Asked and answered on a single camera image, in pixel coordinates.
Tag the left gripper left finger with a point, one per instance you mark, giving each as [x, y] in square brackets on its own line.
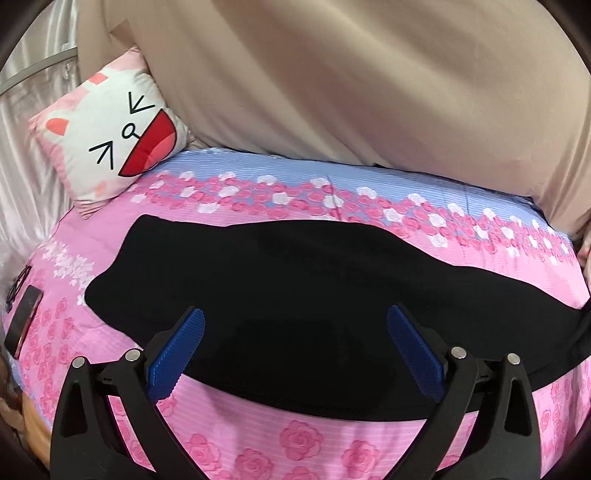
[107, 424]

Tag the black pants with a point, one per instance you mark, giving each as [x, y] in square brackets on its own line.
[296, 312]

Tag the brown furry item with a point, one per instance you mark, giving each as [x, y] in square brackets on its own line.
[19, 413]

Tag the black smartphone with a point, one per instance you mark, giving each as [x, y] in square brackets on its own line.
[21, 320]

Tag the pink rose bed sheet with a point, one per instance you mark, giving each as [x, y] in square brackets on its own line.
[233, 438]

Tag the white cat face pillow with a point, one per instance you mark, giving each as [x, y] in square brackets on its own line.
[102, 136]

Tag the beige curtain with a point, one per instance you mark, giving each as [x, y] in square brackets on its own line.
[490, 93]

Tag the silver satin curtain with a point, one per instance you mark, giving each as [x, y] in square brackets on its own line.
[32, 197]

